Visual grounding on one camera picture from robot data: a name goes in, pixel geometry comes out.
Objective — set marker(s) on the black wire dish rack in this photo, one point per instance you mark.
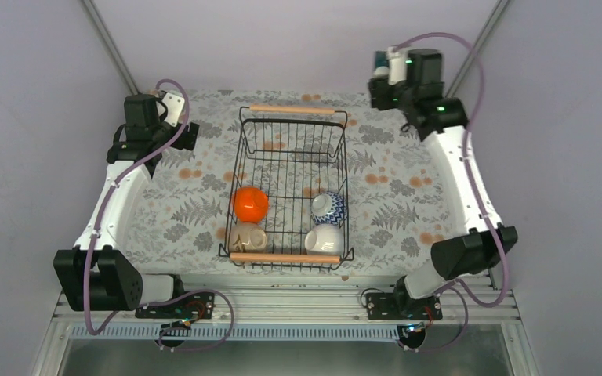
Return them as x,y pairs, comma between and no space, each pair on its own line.
292,154

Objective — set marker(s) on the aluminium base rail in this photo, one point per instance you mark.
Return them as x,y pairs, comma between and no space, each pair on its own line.
264,325

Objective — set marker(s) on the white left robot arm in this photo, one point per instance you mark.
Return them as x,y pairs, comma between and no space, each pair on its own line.
96,266

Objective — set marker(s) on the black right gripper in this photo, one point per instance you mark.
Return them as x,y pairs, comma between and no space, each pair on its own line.
378,99

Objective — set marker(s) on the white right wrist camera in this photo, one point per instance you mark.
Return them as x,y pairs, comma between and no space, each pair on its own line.
398,66

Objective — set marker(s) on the orange bowl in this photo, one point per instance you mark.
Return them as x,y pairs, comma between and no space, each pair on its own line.
250,204

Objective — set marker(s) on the beige bowl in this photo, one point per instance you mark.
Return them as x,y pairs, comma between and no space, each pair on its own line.
247,237

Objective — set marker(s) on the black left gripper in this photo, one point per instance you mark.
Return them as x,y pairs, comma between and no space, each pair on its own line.
188,144

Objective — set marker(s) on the teal and white bowl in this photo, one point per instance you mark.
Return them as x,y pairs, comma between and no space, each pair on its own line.
381,65

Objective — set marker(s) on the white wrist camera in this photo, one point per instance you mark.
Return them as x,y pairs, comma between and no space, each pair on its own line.
398,66
171,107

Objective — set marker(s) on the aluminium frame post left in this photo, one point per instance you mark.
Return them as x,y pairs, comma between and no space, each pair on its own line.
109,44

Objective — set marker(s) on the floral patterned table mat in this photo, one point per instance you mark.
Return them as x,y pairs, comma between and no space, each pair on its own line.
397,206

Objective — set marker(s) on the aluminium frame post right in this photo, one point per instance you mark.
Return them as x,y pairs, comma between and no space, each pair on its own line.
490,25

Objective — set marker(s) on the aluminium frame post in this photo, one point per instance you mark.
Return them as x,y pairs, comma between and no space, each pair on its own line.
109,44
490,25

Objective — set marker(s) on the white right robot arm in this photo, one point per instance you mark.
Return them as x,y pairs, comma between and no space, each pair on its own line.
410,80

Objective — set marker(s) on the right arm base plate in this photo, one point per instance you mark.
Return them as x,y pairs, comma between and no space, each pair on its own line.
393,306

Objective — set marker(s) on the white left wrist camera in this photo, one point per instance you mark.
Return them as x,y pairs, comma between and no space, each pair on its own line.
171,107

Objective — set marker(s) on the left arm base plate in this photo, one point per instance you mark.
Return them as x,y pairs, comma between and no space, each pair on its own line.
193,307

